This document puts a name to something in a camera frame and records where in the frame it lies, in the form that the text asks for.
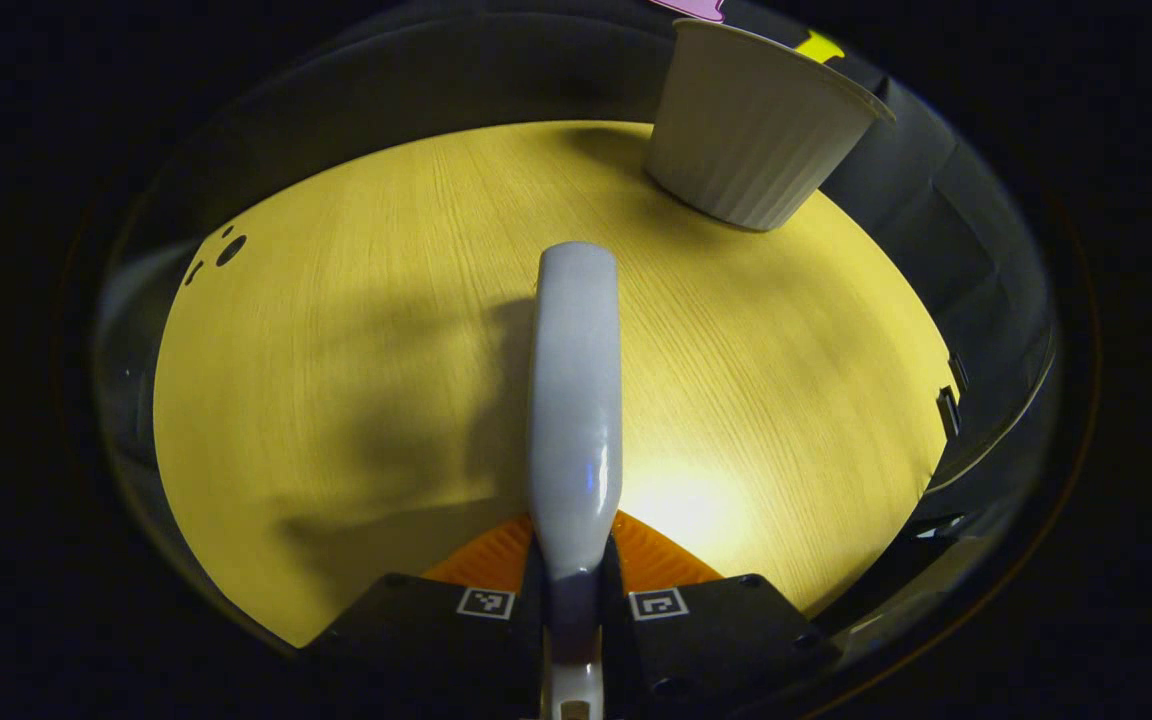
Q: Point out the black desk edge clamp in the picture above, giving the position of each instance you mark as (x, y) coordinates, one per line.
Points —
(958, 373)
(949, 411)

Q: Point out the small grey broom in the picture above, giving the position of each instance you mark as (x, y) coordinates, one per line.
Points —
(576, 400)

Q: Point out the white ribbed garbage bin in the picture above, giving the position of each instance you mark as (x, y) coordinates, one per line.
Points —
(751, 130)

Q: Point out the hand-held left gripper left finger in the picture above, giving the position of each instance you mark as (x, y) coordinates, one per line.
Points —
(436, 645)

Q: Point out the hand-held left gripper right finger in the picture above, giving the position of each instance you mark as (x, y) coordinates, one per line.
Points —
(716, 645)

